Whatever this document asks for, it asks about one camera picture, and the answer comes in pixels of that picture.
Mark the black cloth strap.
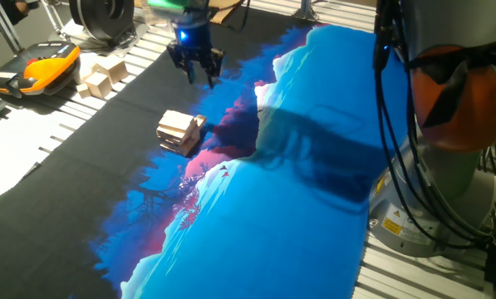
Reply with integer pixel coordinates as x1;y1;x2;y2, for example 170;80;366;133
409;39;496;128

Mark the green gripper flange adapter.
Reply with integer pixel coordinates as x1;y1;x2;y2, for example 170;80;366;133
146;0;209;12

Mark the grey aluminium post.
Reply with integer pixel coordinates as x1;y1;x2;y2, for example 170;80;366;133
292;0;319;22

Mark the wooden Jenga tower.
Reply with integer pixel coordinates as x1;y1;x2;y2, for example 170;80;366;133
155;109;203;158

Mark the pale wooden block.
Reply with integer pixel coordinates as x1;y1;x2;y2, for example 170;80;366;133
79;51;103;84

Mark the blue landscape printed mat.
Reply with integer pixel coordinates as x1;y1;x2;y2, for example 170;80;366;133
0;6;410;299

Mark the large wooden cube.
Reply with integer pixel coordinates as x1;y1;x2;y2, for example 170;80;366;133
92;56;130;86

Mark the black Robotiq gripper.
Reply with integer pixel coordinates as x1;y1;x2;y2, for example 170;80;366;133
166;10;226;90

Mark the orange black teach pendant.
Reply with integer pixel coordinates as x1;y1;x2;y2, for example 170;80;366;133
0;40;81;99

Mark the medium wooden cube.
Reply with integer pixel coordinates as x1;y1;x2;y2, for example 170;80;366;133
83;71;113;100

